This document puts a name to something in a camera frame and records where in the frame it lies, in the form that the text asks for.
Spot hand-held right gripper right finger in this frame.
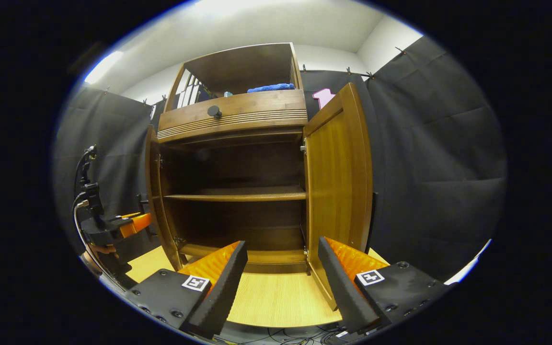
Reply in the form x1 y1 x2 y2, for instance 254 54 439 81
318 236 456 335

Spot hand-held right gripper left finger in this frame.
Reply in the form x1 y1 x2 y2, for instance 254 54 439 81
124 241 248 339

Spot wooden cabinet door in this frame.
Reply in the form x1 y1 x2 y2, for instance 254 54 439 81
302 82 374 311
144 126 185 272

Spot wooden double-door shoe cabinet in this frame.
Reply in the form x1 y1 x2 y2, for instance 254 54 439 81
144 42 375 311

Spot wooden inner shelf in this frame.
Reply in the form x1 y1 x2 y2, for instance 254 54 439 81
163 186 307 202

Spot wooden ribbed drawer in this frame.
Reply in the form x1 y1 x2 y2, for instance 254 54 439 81
157 89 309 143

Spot black backdrop cloth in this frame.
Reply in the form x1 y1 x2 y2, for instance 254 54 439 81
53 36 506 283

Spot blue folded cloth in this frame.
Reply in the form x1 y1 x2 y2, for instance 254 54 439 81
247 83 296 93

